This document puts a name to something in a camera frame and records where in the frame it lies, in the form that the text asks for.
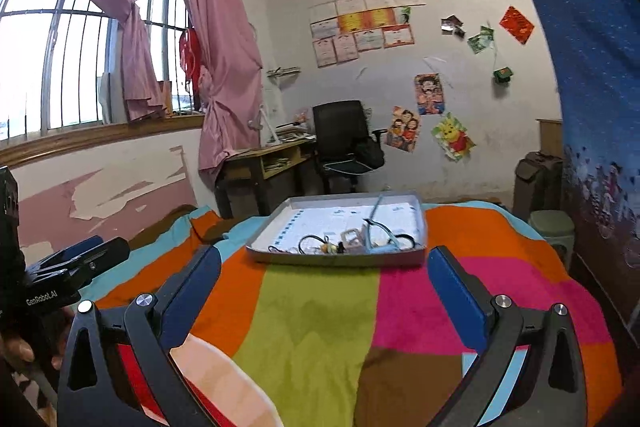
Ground grey cardboard tray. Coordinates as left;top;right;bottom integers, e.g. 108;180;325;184
245;191;429;269

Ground group of wall certificates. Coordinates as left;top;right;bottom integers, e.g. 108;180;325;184
308;0;427;68

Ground black office chair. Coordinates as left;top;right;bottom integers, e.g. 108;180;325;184
312;100;389;195

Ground blue printed cloth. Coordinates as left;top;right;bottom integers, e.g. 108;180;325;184
510;0;640;270

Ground dark wire bracelet with charm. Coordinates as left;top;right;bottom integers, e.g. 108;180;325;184
299;233;347;256

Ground cartoon character wall poster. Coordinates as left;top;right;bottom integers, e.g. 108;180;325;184
413;73;446;116

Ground green wall cards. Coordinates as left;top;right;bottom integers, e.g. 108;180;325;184
467;26;496;54

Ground red hanging ornament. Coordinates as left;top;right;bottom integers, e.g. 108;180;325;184
178;27;202;80

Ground yellow bear wall poster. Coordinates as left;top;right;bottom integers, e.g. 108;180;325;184
431;112;477;162

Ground colourful patchwork blanket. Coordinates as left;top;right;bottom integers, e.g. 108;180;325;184
80;199;626;427

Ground green plastic stool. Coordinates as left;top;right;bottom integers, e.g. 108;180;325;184
528;210;576;259

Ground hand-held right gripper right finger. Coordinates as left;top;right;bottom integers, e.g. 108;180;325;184
427;245;589;427

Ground white hair clip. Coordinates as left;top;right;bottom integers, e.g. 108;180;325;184
341;228;365;254

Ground barred window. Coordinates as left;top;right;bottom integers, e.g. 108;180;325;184
0;0;206;142

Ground cartoon children wall poster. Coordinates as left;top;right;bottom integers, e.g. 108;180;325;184
385;106;421;154

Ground person's left hand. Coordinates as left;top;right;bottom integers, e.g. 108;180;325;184
0;334;66;372

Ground stack of books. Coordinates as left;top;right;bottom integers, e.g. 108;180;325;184
276;121;317;144

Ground wooden desk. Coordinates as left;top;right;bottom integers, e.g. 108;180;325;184
215;138;319;219

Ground red paper wall decoration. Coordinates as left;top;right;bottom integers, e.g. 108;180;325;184
499;5;535;46

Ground wooden cabinet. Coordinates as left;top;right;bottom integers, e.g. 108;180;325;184
537;118;564;154

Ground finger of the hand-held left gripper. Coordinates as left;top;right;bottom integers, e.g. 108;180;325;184
25;234;104;272
30;237;132;280

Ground light blue wristwatch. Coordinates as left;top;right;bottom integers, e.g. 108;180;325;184
364;193;408;255

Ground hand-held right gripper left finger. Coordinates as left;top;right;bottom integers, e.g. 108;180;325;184
56;244;223;427

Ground white desk lamp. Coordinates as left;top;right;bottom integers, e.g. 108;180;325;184
256;104;282;146

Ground brown suitcase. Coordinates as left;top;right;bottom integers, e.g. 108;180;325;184
513;151;564;221

